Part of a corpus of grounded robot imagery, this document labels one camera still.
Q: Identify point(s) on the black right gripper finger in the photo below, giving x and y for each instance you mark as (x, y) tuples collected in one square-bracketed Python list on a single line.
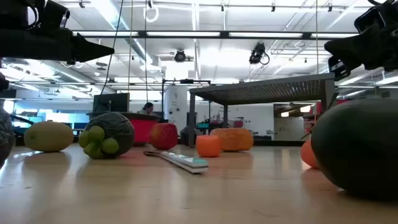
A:
[(351, 46), (339, 70)]

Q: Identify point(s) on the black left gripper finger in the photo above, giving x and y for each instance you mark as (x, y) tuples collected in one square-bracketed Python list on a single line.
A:
[(90, 48)]

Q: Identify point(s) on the dark green watermelon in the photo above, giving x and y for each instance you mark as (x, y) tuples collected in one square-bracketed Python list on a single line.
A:
[(357, 149)]

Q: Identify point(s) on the small round orange fruit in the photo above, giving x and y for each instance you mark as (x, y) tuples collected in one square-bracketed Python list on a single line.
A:
[(308, 154)]

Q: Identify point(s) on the dark purple textured cabbage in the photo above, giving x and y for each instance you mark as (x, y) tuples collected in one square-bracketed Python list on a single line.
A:
[(6, 137)]

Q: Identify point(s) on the red bowl with grey rim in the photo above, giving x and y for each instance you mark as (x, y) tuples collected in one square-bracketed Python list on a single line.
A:
[(141, 130)]

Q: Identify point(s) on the red apple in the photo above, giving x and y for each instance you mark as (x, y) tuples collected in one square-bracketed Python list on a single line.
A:
[(163, 137)]

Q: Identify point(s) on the large wrinkled orange fruit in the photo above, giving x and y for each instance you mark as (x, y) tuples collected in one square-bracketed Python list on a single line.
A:
[(236, 140)]

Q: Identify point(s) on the small orange blocky fruit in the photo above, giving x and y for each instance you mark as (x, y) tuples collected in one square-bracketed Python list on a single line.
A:
[(208, 146)]

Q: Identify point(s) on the black monitor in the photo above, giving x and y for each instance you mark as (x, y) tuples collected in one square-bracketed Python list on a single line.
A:
[(112, 102)]

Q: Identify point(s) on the grey perforated metal shelf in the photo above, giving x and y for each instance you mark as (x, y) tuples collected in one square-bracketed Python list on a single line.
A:
[(264, 91)]

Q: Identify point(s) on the person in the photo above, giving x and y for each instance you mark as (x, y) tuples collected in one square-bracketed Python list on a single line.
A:
[(147, 109)]

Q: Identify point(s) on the green grape bunch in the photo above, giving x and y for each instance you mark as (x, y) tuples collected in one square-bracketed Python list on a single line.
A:
[(96, 133)]

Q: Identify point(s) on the white round column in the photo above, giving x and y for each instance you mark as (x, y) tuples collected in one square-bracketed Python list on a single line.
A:
[(175, 102)]

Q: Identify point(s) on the white teal flat utensil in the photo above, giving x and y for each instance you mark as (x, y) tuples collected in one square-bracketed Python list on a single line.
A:
[(186, 161)]

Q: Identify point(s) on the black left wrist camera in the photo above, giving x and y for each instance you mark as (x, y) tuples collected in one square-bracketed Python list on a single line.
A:
[(53, 15)]

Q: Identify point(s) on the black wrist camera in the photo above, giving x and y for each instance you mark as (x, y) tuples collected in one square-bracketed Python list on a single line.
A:
[(370, 18), (53, 15)]

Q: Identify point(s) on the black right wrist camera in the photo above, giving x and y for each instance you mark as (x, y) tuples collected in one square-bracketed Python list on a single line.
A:
[(370, 18)]

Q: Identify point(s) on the black ceiling camera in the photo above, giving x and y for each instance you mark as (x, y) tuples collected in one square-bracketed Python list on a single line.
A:
[(257, 53), (179, 56)]

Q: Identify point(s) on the black overhead frame bar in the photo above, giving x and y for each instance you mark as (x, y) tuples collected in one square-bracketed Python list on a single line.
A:
[(224, 34)]

